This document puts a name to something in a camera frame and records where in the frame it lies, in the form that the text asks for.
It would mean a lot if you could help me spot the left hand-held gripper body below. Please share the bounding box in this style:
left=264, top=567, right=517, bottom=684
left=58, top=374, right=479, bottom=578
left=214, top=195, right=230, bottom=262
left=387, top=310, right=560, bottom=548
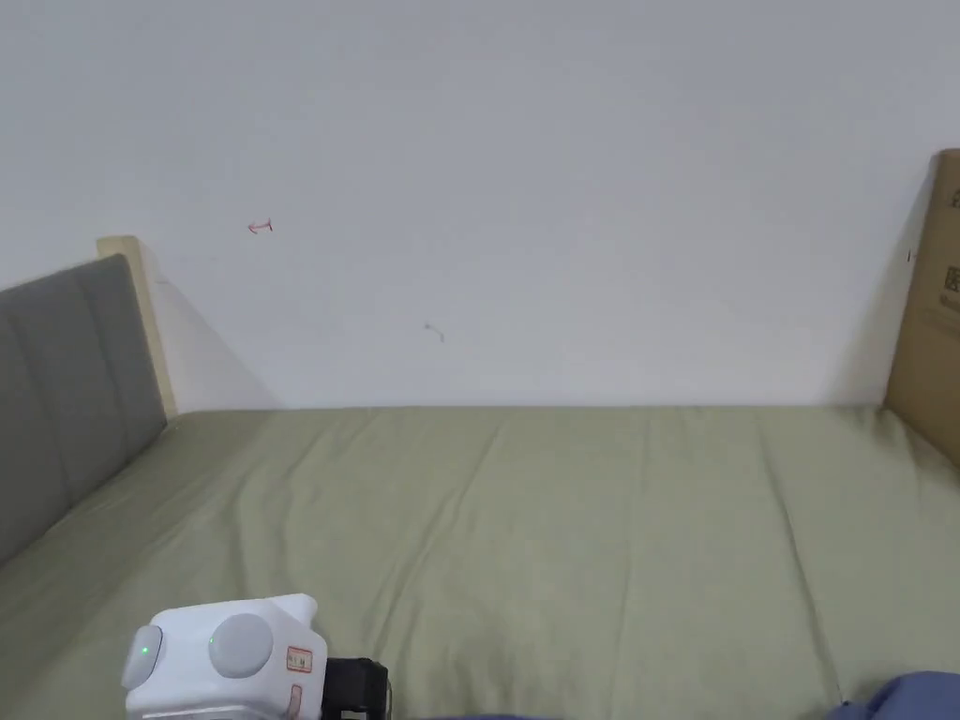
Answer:
left=121, top=592, right=391, bottom=720

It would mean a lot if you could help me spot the grey padded headboard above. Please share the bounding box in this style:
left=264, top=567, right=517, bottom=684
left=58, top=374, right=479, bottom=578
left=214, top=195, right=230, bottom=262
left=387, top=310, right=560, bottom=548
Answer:
left=0, top=235, right=178, bottom=568

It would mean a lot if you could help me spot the bed with pale green sheet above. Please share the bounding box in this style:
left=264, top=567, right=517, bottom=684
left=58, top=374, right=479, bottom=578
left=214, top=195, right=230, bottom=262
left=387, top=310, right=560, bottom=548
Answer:
left=0, top=404, right=960, bottom=720

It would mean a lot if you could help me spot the blue garment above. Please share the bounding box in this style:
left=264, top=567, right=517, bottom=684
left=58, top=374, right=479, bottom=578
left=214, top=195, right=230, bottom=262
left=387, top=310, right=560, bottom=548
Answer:
left=833, top=670, right=960, bottom=720

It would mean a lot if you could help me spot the brown cardboard carton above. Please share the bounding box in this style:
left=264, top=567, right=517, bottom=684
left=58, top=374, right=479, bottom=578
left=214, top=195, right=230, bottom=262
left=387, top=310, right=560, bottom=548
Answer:
left=881, top=147, right=960, bottom=475

